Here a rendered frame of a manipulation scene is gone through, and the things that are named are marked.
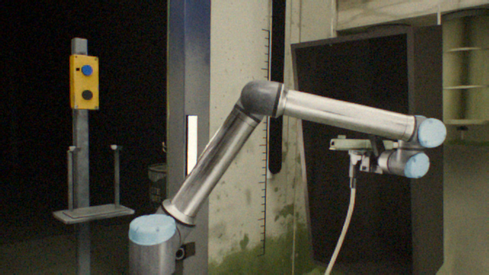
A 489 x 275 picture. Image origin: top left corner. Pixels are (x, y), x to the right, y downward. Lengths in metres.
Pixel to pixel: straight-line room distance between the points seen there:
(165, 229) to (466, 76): 2.21
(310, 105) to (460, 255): 1.90
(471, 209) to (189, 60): 2.08
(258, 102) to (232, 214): 1.31
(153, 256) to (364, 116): 0.81
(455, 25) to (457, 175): 1.04
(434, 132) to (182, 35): 1.42
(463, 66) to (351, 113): 1.70
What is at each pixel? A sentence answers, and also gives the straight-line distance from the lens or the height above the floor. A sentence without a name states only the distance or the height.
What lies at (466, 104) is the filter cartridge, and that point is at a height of 1.39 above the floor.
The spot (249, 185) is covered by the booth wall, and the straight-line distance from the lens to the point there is 2.53.
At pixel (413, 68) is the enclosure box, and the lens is 1.71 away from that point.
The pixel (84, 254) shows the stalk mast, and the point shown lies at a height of 0.54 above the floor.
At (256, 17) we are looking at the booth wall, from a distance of 2.60.
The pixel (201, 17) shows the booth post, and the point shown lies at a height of 1.82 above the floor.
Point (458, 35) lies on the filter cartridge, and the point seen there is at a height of 1.83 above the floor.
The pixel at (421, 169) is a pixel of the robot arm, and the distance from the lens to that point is 1.50.
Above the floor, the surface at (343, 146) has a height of 1.15.
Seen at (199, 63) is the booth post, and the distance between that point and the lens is 2.25.
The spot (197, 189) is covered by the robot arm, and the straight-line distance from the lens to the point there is 1.42.
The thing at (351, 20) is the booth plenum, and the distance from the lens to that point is 3.24.
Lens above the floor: 1.25
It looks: 4 degrees down
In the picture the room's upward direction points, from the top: 1 degrees clockwise
